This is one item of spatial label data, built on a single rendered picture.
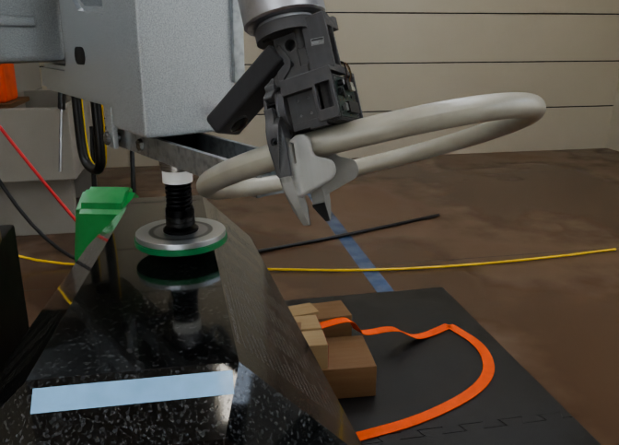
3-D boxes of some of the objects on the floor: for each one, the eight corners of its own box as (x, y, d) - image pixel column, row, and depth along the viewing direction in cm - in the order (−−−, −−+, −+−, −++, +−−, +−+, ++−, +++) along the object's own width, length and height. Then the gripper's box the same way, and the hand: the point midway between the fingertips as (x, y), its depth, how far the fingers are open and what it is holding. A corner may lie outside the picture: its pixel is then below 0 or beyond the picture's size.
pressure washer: (96, 286, 326) (78, 125, 301) (160, 287, 324) (147, 125, 299) (67, 315, 292) (44, 137, 267) (138, 318, 290) (122, 138, 265)
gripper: (304, -3, 57) (352, 216, 57) (349, 22, 68) (390, 206, 68) (229, 27, 61) (274, 233, 61) (283, 47, 72) (321, 221, 72)
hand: (309, 213), depth 66 cm, fingers closed on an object, 5 cm apart
